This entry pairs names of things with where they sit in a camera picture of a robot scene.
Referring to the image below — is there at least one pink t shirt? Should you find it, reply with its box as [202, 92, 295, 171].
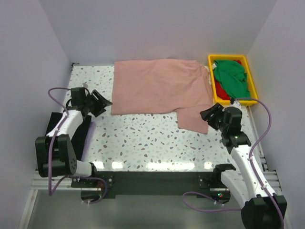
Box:
[111, 59, 213, 134]

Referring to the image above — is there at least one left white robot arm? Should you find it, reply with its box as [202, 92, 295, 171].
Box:
[35, 87, 112, 177]

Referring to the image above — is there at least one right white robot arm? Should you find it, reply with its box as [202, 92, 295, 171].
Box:
[200, 101, 287, 229]

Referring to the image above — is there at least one purple folded t shirt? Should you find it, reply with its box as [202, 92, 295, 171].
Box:
[81, 121, 96, 161]

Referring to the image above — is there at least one red t shirt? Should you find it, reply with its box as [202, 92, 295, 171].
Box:
[215, 59, 243, 100]

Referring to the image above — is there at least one yellow plastic bin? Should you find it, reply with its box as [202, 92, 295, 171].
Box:
[207, 54, 258, 106]

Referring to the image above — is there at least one black folded t shirt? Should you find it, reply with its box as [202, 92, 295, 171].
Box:
[45, 112, 93, 160]

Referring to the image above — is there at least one green t shirt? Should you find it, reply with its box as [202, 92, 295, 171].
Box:
[213, 60, 251, 99]

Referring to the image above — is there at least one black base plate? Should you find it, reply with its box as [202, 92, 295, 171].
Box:
[71, 171, 231, 202]

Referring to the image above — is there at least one aluminium rail frame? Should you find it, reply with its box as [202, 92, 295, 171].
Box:
[18, 169, 73, 229]

